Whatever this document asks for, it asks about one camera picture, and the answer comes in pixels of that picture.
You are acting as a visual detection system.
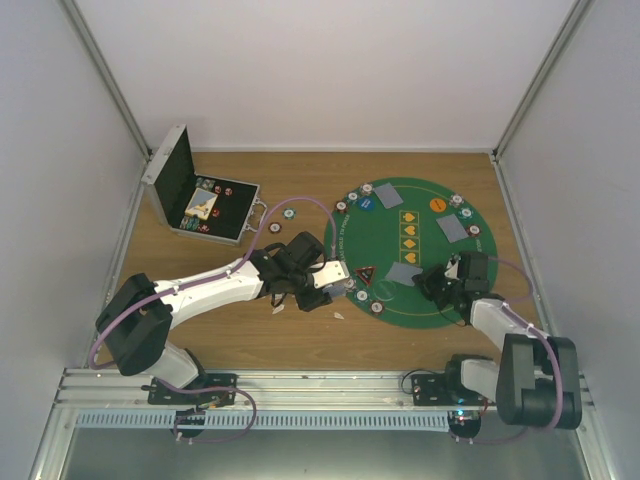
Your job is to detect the blue playing card deck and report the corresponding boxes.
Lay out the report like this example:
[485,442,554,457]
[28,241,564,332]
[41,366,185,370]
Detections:
[323,284,347,298]

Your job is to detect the card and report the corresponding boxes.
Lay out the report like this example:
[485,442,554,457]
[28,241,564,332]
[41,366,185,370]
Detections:
[436,214,469,243]
[385,262,423,287]
[374,183,404,209]

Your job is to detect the clear round button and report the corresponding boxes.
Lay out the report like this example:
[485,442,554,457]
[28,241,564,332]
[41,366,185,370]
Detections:
[372,279,397,302]

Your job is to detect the red triangle dealer button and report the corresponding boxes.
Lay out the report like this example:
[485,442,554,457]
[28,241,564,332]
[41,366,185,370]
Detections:
[354,266,377,287]

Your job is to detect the hundred chips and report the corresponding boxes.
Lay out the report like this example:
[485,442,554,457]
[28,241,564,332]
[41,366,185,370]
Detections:
[369,301,385,315]
[334,201,349,215]
[467,224,482,237]

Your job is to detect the red hundred chip stack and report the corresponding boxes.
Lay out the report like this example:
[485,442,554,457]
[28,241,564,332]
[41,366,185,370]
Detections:
[269,222,282,234]

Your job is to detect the green fifty chip stack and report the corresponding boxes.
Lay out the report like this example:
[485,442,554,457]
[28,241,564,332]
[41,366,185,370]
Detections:
[283,208,296,220]

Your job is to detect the orange big blind button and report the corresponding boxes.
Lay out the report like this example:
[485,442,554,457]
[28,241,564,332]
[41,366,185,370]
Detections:
[429,198,447,213]

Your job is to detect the blue small blind button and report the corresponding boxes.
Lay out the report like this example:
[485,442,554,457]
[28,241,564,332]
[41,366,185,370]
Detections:
[357,196,375,211]

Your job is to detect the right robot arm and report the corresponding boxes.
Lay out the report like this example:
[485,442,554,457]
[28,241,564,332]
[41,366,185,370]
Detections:
[407,251,582,439]

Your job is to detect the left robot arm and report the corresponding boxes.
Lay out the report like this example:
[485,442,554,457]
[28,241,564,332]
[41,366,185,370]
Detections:
[96,232,349,404]

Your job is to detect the white debris pile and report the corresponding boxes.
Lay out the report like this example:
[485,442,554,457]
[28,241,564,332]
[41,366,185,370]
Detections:
[272,302,346,321]

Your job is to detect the round green poker mat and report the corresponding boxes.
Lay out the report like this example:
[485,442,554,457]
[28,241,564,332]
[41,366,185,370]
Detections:
[324,177,498,329]

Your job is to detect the aluminium poker case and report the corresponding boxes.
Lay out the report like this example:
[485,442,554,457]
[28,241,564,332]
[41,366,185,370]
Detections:
[142,124,267,246]

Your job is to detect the card pack in case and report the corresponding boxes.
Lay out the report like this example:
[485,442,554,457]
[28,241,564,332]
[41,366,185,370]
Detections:
[184,188,218,221]

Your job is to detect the chips in case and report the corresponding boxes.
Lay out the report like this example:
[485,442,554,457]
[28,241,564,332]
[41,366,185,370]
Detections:
[196,177,215,191]

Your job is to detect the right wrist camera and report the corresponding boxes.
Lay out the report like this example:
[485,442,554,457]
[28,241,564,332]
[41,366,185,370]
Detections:
[444,254,461,280]

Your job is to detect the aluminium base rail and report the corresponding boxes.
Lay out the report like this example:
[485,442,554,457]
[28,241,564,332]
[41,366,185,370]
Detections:
[49,367,596,436]

